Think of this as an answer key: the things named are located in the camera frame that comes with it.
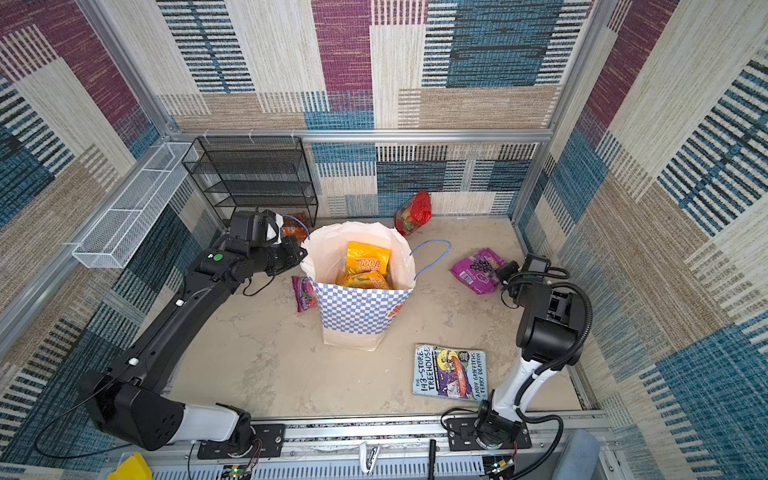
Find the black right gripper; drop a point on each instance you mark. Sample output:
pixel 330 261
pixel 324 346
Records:
pixel 502 271

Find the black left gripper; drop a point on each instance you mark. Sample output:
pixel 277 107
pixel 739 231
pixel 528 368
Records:
pixel 294 258

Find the purple snack bag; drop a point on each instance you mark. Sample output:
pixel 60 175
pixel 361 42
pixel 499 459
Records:
pixel 478 271

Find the orange snack bag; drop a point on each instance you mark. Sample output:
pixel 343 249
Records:
pixel 296 225

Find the purple Fox's candy bag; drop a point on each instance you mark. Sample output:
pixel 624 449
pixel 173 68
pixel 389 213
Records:
pixel 304 293

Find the yellow gummy bag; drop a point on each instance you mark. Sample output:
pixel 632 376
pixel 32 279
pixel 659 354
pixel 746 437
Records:
pixel 364 258

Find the blue checkered paper bag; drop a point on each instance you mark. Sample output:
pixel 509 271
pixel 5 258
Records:
pixel 358 318

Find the red candy bag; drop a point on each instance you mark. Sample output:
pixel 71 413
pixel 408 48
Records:
pixel 414 214

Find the yellow snack bag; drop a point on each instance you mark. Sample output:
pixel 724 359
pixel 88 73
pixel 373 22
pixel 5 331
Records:
pixel 365 280

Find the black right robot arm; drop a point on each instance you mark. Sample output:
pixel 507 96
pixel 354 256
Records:
pixel 557 317

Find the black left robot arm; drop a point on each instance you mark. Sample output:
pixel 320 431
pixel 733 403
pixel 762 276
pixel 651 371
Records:
pixel 126 401

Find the treehouse children's book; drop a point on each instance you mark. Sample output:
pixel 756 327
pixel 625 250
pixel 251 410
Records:
pixel 448 373

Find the yellow object bottom edge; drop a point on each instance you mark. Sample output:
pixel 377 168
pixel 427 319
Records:
pixel 133 468

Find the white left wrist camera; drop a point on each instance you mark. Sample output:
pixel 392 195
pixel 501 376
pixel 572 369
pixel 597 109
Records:
pixel 273 226

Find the black wire shelf rack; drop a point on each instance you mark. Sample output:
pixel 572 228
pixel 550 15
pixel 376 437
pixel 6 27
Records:
pixel 251 173

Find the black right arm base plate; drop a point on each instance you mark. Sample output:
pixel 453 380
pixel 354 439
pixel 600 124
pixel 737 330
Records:
pixel 466 434

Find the white mesh wall basket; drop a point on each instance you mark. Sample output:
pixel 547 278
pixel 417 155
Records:
pixel 116 236

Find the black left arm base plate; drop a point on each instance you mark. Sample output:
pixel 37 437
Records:
pixel 265 441

